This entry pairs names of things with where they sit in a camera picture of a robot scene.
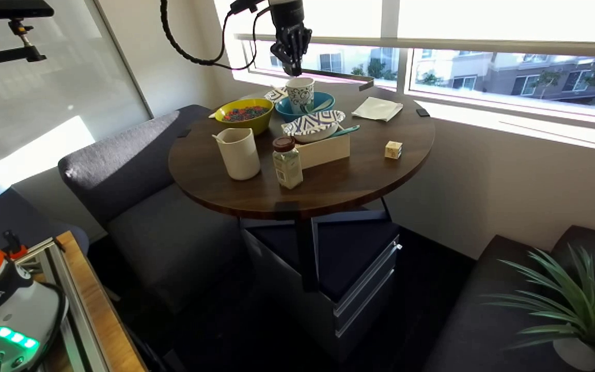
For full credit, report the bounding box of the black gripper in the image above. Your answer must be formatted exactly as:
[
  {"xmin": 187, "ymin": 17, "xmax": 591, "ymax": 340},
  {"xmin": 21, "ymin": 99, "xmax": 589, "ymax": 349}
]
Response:
[{"xmin": 269, "ymin": 0, "xmax": 314, "ymax": 79}]

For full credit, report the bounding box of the patterned white coffee cup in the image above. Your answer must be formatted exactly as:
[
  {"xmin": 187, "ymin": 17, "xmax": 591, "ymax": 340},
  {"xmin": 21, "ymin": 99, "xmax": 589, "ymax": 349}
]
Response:
[{"xmin": 283, "ymin": 76, "xmax": 316, "ymax": 116}]

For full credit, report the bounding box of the blue bowl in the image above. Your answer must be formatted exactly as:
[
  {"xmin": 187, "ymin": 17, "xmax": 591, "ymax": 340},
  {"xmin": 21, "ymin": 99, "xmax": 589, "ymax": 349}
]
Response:
[{"xmin": 272, "ymin": 90, "xmax": 337, "ymax": 123}]

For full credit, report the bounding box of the colourful cereal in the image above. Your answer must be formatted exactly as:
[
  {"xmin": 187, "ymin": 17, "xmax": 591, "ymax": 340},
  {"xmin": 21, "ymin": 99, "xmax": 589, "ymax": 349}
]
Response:
[{"xmin": 221, "ymin": 102, "xmax": 270, "ymax": 123}]

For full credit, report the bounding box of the black patterned white bowl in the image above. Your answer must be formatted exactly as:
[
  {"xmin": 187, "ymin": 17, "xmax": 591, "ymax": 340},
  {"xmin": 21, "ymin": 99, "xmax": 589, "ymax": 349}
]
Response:
[{"xmin": 280, "ymin": 107, "xmax": 347, "ymax": 146}]

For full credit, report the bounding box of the yellow bowl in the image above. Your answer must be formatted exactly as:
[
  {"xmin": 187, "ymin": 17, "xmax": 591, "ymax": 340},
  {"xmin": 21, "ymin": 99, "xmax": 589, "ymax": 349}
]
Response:
[{"xmin": 208, "ymin": 96, "xmax": 277, "ymax": 136}]

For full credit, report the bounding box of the small white patterned dish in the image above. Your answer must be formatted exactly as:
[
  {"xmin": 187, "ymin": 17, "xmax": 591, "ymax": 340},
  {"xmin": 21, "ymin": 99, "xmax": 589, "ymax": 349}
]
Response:
[{"xmin": 262, "ymin": 85, "xmax": 288, "ymax": 106}]

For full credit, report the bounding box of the teal spoon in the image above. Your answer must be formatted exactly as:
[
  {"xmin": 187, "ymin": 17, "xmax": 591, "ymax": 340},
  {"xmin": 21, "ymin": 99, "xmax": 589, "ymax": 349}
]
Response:
[{"xmin": 331, "ymin": 123, "xmax": 363, "ymax": 138}]

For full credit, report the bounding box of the light wooden box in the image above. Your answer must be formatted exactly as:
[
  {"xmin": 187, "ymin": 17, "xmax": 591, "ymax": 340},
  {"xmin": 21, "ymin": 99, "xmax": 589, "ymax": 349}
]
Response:
[{"xmin": 294, "ymin": 132, "xmax": 353, "ymax": 173}]

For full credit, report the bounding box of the white paper napkin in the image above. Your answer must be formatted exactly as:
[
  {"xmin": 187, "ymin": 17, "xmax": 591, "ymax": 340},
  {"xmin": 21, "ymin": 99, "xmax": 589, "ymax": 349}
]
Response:
[{"xmin": 349, "ymin": 96, "xmax": 406, "ymax": 125}]

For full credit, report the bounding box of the white ceramic pitcher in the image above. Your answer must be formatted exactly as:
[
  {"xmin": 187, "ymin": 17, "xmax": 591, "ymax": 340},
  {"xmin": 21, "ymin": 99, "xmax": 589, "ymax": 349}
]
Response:
[{"xmin": 210, "ymin": 127, "xmax": 264, "ymax": 182}]

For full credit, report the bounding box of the small pale cube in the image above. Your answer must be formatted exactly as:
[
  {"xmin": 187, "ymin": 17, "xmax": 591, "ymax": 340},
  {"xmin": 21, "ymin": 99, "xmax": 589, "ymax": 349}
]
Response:
[{"xmin": 383, "ymin": 138, "xmax": 406, "ymax": 163}]

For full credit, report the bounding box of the grey fabric sofa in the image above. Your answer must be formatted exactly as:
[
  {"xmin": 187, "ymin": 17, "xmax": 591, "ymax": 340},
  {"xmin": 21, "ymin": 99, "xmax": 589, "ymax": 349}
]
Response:
[{"xmin": 55, "ymin": 102, "xmax": 258, "ymax": 319}]

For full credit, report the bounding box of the dark drawer cabinet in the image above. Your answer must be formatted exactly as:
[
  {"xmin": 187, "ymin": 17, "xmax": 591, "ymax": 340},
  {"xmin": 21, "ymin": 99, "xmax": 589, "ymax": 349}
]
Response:
[{"xmin": 242, "ymin": 209, "xmax": 406, "ymax": 360}]

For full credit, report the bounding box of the wooden robot platform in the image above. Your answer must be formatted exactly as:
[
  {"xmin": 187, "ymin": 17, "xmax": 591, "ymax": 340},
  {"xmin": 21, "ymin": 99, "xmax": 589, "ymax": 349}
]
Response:
[{"xmin": 51, "ymin": 230, "xmax": 149, "ymax": 372}]

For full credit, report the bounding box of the dark fabric bench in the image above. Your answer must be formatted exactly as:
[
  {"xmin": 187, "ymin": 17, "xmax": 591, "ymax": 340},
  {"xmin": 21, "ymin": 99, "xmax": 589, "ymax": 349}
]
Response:
[{"xmin": 424, "ymin": 226, "xmax": 595, "ymax": 372}]

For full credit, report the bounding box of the green spiky plant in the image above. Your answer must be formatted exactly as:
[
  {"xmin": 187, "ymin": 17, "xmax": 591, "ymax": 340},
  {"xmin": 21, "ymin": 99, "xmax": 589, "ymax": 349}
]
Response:
[{"xmin": 485, "ymin": 244, "xmax": 595, "ymax": 369}]

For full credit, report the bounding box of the white plant pot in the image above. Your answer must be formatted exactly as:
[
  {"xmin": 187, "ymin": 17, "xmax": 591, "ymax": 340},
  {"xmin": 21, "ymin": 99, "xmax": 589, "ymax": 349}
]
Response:
[{"xmin": 552, "ymin": 335, "xmax": 595, "ymax": 372}]

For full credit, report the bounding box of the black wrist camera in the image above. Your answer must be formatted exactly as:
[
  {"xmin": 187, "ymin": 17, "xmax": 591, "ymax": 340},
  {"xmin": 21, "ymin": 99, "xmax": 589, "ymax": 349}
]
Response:
[{"xmin": 227, "ymin": 0, "xmax": 272, "ymax": 17}]

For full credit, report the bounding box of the black table pedestal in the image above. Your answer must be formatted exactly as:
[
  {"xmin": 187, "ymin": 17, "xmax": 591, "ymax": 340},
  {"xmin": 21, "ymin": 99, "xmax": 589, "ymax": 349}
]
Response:
[{"xmin": 295, "ymin": 216, "xmax": 318, "ymax": 291}]

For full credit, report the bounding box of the white window frame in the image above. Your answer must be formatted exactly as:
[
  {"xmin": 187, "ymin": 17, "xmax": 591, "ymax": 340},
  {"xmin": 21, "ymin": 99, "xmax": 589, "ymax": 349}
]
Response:
[{"xmin": 214, "ymin": 0, "xmax": 595, "ymax": 132}]

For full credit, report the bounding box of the black camera on boom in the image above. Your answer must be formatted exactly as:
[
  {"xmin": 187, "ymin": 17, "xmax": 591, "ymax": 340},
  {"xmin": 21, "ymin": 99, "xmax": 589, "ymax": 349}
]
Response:
[{"xmin": 0, "ymin": 0, "xmax": 55, "ymax": 71}]

